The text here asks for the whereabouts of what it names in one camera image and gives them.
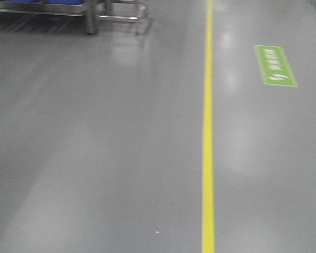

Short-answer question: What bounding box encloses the stainless steel wheeled cart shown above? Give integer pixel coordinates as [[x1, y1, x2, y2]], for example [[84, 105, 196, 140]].
[[0, 1, 149, 35]]

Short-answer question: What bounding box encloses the green floor sign sticker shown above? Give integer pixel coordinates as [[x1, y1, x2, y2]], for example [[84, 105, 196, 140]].
[[254, 45, 298, 87]]

